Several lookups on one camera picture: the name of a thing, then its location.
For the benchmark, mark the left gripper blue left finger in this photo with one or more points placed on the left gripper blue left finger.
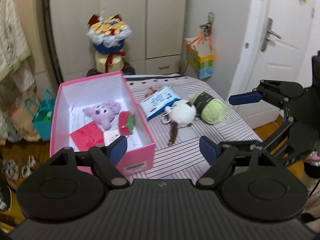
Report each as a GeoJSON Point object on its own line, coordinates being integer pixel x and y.
{"type": "Point", "coordinates": [117, 149]}

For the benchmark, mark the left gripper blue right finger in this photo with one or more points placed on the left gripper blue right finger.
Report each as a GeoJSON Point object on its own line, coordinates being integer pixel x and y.
{"type": "Point", "coordinates": [209, 150]}

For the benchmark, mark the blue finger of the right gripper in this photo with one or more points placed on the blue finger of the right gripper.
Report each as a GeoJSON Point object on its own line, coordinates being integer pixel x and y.
{"type": "Point", "coordinates": [240, 145]}
{"type": "Point", "coordinates": [245, 98]}

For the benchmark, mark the red paper envelope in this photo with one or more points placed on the red paper envelope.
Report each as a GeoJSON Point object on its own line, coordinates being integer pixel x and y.
{"type": "Point", "coordinates": [87, 137]}

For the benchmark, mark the green yarn ball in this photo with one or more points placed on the green yarn ball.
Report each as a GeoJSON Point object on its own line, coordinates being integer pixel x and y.
{"type": "Point", "coordinates": [210, 109]}

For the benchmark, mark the white fluffy plush keychain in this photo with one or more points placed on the white fluffy plush keychain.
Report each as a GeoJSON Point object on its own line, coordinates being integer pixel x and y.
{"type": "Point", "coordinates": [180, 115]}

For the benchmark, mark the blue wet wipes pack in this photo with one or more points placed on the blue wet wipes pack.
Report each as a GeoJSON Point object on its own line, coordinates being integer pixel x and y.
{"type": "Point", "coordinates": [155, 104]}

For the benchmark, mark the red strawberry plush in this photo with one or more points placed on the red strawberry plush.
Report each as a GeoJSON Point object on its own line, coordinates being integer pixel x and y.
{"type": "Point", "coordinates": [126, 123]}

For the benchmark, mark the purple plush toy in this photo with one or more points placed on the purple plush toy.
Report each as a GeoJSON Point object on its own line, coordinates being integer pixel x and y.
{"type": "Point", "coordinates": [104, 113]}

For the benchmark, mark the pink cardboard box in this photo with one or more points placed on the pink cardboard box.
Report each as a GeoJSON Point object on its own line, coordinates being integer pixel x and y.
{"type": "Point", "coordinates": [73, 96]}

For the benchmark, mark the white door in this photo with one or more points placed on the white door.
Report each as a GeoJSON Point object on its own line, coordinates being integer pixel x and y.
{"type": "Point", "coordinates": [282, 60]}

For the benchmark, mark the colourful paper gift bag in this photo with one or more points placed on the colourful paper gift bag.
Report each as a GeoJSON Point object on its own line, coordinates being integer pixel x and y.
{"type": "Point", "coordinates": [200, 56]}

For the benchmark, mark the pink knitted item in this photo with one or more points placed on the pink knitted item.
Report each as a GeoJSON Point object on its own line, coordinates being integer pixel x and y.
{"type": "Point", "coordinates": [153, 89]}

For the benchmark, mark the teal tote bag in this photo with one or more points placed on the teal tote bag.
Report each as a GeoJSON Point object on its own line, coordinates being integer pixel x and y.
{"type": "Point", "coordinates": [42, 114]}

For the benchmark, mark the brown paper bag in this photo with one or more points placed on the brown paper bag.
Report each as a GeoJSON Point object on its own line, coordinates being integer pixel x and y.
{"type": "Point", "coordinates": [16, 121]}

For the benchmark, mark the gold flower bouquet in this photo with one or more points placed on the gold flower bouquet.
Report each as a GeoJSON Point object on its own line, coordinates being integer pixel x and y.
{"type": "Point", "coordinates": [108, 39]}

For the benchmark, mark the white wardrobe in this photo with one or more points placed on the white wardrobe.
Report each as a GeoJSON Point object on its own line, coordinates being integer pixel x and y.
{"type": "Point", "coordinates": [149, 32]}

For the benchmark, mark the cream knitted cardigan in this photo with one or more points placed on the cream knitted cardigan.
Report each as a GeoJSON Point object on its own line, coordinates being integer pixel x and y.
{"type": "Point", "coordinates": [14, 45]}

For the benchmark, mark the silver door handle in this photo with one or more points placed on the silver door handle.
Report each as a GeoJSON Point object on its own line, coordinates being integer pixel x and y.
{"type": "Point", "coordinates": [269, 32]}

